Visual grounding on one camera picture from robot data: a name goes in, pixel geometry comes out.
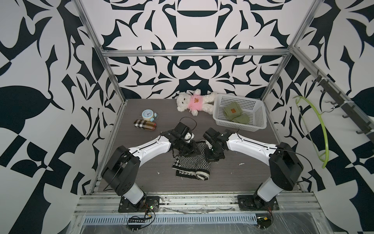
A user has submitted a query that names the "houndstooth black white garment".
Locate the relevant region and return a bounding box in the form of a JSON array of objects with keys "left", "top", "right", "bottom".
[{"left": 172, "top": 140, "right": 211, "bottom": 181}]

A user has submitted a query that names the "green knitted scarf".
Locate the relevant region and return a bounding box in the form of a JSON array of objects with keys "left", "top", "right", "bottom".
[
  {"left": 232, "top": 114, "right": 252, "bottom": 125},
  {"left": 223, "top": 101, "right": 243, "bottom": 121}
]

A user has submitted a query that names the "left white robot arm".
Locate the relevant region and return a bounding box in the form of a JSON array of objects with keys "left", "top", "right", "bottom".
[{"left": 101, "top": 131, "right": 197, "bottom": 211}]

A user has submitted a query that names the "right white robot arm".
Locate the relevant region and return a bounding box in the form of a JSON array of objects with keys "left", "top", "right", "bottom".
[{"left": 203, "top": 128, "right": 304, "bottom": 211}]

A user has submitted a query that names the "white plastic basket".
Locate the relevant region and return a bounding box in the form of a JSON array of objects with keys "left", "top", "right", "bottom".
[{"left": 213, "top": 94, "right": 267, "bottom": 132}]

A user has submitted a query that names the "white teddy bear pink shirt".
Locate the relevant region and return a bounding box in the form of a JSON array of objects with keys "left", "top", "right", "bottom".
[{"left": 176, "top": 89, "right": 217, "bottom": 116}]

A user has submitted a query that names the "plaid beige pouch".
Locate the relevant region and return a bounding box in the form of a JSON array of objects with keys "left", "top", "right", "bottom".
[{"left": 134, "top": 120, "right": 157, "bottom": 131}]

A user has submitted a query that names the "small blue alarm clock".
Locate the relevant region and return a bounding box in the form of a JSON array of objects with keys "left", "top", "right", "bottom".
[{"left": 141, "top": 109, "right": 158, "bottom": 122}]

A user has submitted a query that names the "green plastic hanger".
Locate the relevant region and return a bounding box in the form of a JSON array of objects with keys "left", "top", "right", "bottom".
[{"left": 294, "top": 96, "right": 330, "bottom": 169}]

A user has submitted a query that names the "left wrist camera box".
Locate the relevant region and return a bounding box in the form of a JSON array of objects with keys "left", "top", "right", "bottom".
[{"left": 174, "top": 122, "right": 193, "bottom": 140}]

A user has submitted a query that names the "white slotted cable duct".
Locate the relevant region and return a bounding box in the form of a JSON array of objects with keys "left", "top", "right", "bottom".
[{"left": 83, "top": 213, "right": 257, "bottom": 225}]

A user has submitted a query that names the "aluminium frame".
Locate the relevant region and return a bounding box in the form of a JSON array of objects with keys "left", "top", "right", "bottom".
[{"left": 75, "top": 1, "right": 374, "bottom": 216}]

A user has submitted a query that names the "black wall hook rail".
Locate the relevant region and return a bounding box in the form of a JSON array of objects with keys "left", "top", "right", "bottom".
[{"left": 313, "top": 69, "right": 374, "bottom": 142}]

